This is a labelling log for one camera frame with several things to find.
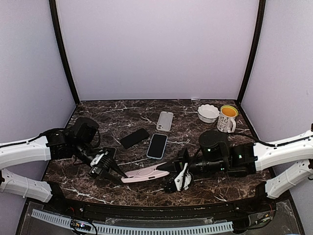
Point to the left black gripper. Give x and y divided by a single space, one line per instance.
99 170

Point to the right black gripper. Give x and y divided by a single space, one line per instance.
177 166

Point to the phone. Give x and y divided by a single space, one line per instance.
157 146
144 174
111 151

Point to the black smartphone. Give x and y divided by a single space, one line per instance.
134 138

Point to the white phone case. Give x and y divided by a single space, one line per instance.
165 121

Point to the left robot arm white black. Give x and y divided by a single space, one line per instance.
81 140

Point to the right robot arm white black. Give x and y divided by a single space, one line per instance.
216 155

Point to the white scalloped bowl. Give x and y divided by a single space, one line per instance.
208 113

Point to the small green circuit board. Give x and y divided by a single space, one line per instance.
80 226

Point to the white patterned mug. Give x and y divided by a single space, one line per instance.
226 124

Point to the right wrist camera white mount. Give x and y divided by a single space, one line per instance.
179 182

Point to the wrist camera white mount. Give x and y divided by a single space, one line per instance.
102 158
179 182

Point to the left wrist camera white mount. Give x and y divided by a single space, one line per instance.
102 158

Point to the white slotted cable duct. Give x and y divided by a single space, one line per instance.
103 229

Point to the black front rail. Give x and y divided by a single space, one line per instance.
227 210

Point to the left black frame post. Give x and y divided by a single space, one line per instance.
62 50

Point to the black frame post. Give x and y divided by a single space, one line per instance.
62 50
253 51

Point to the right black frame post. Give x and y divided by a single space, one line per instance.
253 51

